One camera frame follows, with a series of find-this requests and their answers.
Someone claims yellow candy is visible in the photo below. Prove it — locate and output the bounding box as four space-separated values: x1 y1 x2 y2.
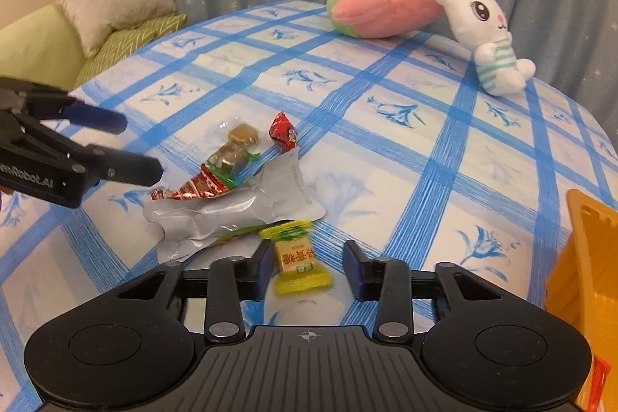
260 220 333 296

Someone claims red foil snack packet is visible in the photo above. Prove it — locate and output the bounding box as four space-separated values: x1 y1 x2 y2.
151 163 231 201

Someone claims silver foil snack pouch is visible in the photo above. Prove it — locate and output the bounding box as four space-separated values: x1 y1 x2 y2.
144 149 326 263

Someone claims green red clear snack pack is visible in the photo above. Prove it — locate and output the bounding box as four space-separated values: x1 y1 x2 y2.
206 141 260 189

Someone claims green patterned cushion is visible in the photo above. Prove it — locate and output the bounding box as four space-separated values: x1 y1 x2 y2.
75 14 187 88

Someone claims light green sofa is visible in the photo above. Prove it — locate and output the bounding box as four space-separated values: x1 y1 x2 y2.
0 4 86 90

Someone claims blue checked tablecloth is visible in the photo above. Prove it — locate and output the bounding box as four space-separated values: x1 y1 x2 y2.
1 1 617 411

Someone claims brown candy in clear wrapper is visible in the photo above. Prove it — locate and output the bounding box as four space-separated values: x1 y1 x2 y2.
218 118 261 148

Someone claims small red wrapped candy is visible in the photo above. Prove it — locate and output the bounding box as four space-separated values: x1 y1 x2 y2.
268 112 297 153

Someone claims orange plastic basket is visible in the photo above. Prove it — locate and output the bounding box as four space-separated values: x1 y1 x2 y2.
545 189 617 411

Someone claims white bunny plush toy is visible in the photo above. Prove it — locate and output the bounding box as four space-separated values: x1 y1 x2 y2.
434 0 536 97

